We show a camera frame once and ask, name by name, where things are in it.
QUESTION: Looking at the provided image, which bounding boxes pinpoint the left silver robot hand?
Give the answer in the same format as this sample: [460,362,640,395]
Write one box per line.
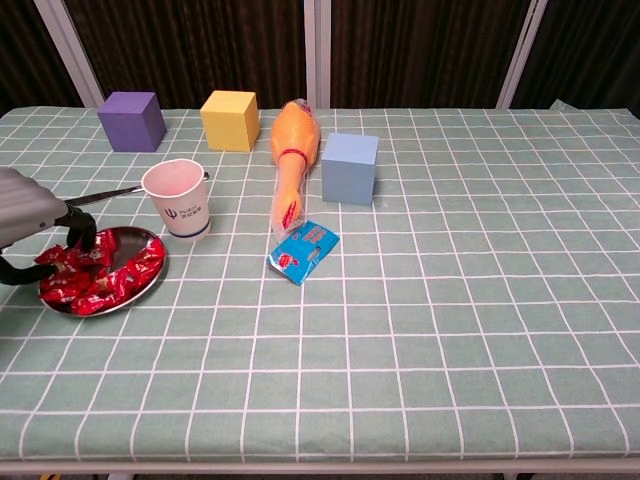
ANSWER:
[0,167,99,287]

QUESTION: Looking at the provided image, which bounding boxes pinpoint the round metal plate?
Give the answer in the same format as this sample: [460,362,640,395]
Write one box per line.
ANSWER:
[38,225,168,318]

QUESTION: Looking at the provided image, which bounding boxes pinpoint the white paper cup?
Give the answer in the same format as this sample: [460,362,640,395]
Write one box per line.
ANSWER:
[141,158,213,243]

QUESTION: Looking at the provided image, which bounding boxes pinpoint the silver table knife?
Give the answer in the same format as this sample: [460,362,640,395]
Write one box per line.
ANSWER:
[63,171,210,207]

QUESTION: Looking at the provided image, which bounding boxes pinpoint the purple foam cube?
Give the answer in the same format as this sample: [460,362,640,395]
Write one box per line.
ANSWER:
[97,91,168,153]

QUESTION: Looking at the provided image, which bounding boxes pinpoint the dark brown partition panel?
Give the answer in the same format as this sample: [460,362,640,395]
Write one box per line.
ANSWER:
[0,0,84,117]
[63,0,308,109]
[510,0,640,114]
[329,0,532,109]

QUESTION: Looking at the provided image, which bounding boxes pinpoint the yellow foam cube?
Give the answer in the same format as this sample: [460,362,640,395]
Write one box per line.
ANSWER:
[199,90,261,153]

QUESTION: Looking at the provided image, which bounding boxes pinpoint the orange rubber chicken toy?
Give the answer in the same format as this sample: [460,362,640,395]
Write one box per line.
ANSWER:
[269,98,321,240]

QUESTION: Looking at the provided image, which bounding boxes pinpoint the blue snack packet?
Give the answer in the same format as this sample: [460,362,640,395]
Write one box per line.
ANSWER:
[266,219,341,287]

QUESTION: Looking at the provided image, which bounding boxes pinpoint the light blue foam cube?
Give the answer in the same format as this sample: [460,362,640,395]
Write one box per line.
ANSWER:
[320,132,380,206]

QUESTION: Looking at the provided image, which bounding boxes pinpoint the green checked tablecloth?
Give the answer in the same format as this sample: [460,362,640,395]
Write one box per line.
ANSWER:
[0,99,640,464]

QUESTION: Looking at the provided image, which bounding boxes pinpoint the white partition frame post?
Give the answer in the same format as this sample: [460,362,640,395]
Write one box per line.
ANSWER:
[496,0,550,109]
[303,0,332,109]
[33,0,105,109]

